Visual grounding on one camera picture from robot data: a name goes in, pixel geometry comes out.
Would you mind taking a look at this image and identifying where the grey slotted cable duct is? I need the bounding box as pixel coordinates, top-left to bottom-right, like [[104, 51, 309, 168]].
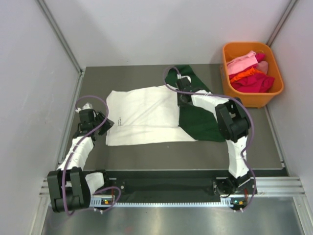
[[89, 197, 244, 208]]

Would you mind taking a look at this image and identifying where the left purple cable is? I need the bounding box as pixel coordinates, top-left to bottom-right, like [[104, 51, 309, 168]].
[[62, 95, 122, 217]]

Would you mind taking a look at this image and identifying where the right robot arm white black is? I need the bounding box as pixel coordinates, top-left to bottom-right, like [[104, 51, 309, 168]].
[[176, 75, 251, 196]]

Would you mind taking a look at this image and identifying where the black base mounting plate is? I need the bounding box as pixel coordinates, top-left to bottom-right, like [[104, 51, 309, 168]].
[[102, 169, 238, 203]]

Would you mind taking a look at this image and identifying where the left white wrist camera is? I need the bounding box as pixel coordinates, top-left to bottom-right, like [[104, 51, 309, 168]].
[[75, 102, 93, 113]]

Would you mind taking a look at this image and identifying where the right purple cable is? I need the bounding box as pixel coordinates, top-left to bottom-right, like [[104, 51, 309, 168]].
[[162, 67, 258, 212]]

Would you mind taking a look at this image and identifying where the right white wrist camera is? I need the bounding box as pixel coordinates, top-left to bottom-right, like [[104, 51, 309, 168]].
[[177, 74, 191, 83]]

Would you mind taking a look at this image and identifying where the pink t shirt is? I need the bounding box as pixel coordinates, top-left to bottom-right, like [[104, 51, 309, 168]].
[[226, 51, 258, 78]]

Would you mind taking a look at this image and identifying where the red t shirt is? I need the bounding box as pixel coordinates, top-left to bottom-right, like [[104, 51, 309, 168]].
[[228, 52, 275, 93]]

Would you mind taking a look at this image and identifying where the orange t shirt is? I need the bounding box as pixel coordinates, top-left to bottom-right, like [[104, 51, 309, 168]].
[[229, 67, 258, 83]]

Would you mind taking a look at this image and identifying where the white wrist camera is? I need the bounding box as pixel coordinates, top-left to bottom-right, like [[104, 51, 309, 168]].
[[75, 102, 93, 113], [177, 74, 191, 83]]

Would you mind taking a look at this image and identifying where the purple cable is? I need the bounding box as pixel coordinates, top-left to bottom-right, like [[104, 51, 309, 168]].
[[162, 67, 258, 212], [62, 95, 122, 217]]

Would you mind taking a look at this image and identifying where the white and green t shirt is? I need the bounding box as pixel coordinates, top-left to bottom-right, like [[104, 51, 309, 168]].
[[105, 64, 228, 147]]

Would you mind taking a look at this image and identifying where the orange plastic laundry basket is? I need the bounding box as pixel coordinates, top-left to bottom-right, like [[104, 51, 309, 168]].
[[220, 42, 284, 108]]

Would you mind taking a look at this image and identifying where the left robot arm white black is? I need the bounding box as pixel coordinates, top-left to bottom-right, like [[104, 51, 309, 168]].
[[47, 103, 114, 212]]

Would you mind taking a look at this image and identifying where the aluminium frame rail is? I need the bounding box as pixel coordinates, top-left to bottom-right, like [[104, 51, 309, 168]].
[[39, 177, 306, 196]]

